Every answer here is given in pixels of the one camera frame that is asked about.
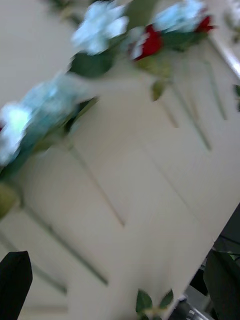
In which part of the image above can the loose green leaf twig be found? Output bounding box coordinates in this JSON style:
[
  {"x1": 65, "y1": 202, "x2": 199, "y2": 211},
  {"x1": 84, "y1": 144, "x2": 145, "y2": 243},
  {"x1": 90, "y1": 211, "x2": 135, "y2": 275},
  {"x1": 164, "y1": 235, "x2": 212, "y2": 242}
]
[
  {"x1": 43, "y1": 0, "x2": 85, "y2": 25},
  {"x1": 232, "y1": 84, "x2": 240, "y2": 112},
  {"x1": 134, "y1": 287, "x2": 175, "y2": 320}
]

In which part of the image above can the red rose green stem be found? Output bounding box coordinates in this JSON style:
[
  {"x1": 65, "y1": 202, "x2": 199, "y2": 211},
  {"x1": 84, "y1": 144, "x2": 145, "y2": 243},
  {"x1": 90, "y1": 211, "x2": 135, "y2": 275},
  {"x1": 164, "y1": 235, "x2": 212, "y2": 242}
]
[
  {"x1": 193, "y1": 14, "x2": 228, "y2": 121},
  {"x1": 128, "y1": 23, "x2": 181, "y2": 130}
]

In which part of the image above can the pale blue flower green stem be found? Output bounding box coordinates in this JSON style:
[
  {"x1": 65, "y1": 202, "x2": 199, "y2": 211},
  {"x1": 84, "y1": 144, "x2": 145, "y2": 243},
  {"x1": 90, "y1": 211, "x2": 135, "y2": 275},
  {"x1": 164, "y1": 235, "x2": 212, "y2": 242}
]
[
  {"x1": 151, "y1": 0, "x2": 213, "y2": 152},
  {"x1": 0, "y1": 71, "x2": 126, "y2": 228},
  {"x1": 67, "y1": 0, "x2": 131, "y2": 80}
]

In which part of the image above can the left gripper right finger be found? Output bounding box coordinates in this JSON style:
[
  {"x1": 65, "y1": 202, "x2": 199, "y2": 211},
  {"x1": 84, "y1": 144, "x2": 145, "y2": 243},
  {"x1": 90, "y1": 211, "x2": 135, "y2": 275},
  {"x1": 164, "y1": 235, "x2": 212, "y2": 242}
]
[{"x1": 203, "y1": 249, "x2": 240, "y2": 320}]

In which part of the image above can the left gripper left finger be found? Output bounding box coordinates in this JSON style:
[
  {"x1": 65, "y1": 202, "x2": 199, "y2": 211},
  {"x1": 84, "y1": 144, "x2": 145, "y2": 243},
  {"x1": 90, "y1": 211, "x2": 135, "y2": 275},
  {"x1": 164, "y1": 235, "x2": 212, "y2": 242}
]
[{"x1": 0, "y1": 250, "x2": 34, "y2": 320}]

